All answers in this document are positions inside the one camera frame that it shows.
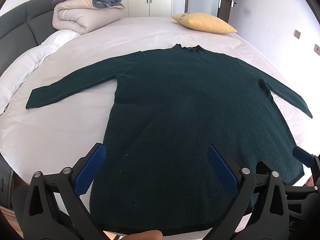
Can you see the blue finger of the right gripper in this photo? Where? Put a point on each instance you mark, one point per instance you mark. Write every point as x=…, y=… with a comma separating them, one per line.
x=304, y=157

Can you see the white bed sheet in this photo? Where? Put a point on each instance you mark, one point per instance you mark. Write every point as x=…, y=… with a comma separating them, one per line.
x=54, y=136

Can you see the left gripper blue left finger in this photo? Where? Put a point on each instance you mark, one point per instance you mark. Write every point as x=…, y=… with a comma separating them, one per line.
x=86, y=168

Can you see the dark brown door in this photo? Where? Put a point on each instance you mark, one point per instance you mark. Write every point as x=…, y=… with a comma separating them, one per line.
x=225, y=10

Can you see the folded beige comforter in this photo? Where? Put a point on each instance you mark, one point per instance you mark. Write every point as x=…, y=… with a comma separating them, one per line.
x=82, y=17

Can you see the lower wall outlet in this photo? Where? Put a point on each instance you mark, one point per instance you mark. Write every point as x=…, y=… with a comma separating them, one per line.
x=317, y=49

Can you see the wall outlet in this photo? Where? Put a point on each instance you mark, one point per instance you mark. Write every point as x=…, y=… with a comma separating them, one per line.
x=317, y=49
x=297, y=34

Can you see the upper wall outlet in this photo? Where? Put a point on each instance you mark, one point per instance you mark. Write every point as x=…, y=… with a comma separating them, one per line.
x=297, y=34

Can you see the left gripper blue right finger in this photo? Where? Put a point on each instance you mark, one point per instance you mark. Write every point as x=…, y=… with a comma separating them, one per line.
x=228, y=172

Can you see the dark green knit sweater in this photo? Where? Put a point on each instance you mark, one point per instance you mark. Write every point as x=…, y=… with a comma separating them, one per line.
x=169, y=106

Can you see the person's left hand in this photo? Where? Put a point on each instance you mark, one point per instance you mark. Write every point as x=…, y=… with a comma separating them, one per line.
x=148, y=235

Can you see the dark grey upholstered headboard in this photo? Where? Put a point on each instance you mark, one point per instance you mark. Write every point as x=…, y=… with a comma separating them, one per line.
x=24, y=27

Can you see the yellow pillow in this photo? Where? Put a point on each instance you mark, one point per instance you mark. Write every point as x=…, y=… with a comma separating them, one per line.
x=200, y=21

